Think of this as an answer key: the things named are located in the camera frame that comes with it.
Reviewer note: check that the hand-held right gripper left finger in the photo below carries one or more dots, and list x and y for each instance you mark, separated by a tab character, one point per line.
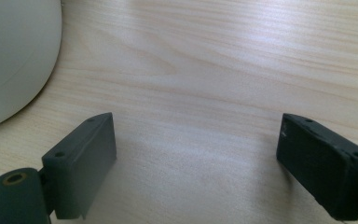
80	161

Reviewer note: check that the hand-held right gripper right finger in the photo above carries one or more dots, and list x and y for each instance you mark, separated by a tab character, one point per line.
320	165

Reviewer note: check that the light blue lidded trash can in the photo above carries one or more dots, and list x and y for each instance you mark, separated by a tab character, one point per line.
12	56

